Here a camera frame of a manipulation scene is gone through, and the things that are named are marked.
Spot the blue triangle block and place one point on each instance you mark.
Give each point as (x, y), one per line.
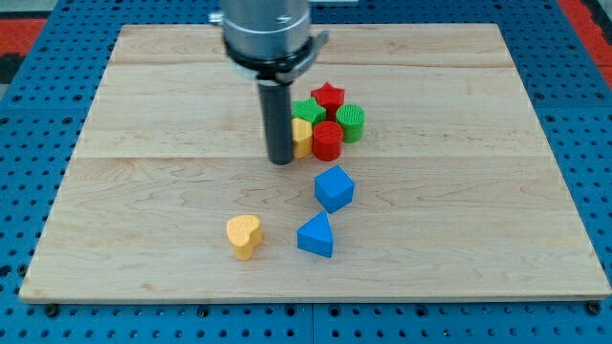
(316, 236)

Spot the yellow heart block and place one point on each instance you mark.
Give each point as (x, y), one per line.
(245, 234)

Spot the red star block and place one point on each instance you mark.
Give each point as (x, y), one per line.
(330, 97)

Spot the wooden board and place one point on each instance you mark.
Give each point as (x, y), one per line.
(458, 195)

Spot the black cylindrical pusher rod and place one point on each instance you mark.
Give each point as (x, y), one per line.
(275, 103)

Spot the blue cube block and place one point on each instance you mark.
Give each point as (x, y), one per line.
(334, 189)

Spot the green cylinder block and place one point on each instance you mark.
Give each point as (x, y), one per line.
(351, 119)

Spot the yellow pentagon block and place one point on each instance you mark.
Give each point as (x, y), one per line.
(302, 136)

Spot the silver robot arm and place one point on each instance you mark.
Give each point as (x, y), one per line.
(271, 41)

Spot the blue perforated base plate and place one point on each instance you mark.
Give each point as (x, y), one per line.
(47, 102)

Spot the green star block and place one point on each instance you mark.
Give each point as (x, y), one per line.
(309, 110)

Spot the red cylinder block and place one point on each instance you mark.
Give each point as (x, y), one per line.
(327, 140)

